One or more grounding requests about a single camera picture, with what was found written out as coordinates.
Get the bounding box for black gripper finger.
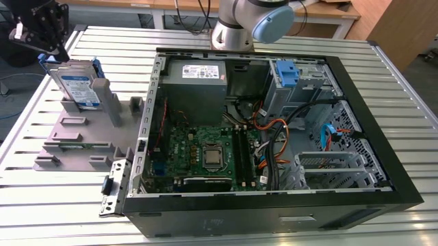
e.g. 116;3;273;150
8;23;52;55
38;4;71;62

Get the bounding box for hard disk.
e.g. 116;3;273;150
38;53;103;111

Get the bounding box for metal disk bay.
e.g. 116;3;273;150
293;150;381;191

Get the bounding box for black bin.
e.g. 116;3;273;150
0;7;39;68

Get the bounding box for long wooden desk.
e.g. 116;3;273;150
56;0;221;30

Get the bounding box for green RAM stick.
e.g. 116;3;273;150
58;143;95;150

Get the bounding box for grey parts rack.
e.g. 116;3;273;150
32;78;149;172

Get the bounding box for grey power supply unit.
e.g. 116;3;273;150
161;59;230;126

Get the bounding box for blue video connector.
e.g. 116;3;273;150
100;175;114;195

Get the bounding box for green motherboard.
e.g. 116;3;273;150
142;124;271;193

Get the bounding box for blue motherboard connector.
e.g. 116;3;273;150
153;160;166;177

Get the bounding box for CPU socket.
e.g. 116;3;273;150
201;142;229;173

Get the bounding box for silver CPU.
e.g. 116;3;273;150
205;150;223;165

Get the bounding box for blue plastic drive carrier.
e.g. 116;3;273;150
275;59;302;88

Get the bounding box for black RAM slot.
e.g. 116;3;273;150
241;125;257;187
231;125;249;187

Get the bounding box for black graphics card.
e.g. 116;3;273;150
182;176;234;193

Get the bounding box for metal drive cage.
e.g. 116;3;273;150
265;60;343;124

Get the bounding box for black PC case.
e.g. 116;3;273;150
122;47;425;238

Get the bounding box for wooden cabinet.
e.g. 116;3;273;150
349;0;438;74

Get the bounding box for metal rear bracket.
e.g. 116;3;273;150
98;158;132;218

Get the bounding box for yellow black PSU wires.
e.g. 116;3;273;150
222;110;254;125

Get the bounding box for orange red power wire bundle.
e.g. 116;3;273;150
253;101;291;171

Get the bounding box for wooden desk white frame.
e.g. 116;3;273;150
294;0;362;39

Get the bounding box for thick black cable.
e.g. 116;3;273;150
269;98;345;192
266;98;345;192

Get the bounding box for blue SATA wire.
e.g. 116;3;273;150
321;122;337;152

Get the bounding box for red orange disk power wire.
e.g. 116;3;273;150
326;129;366;153

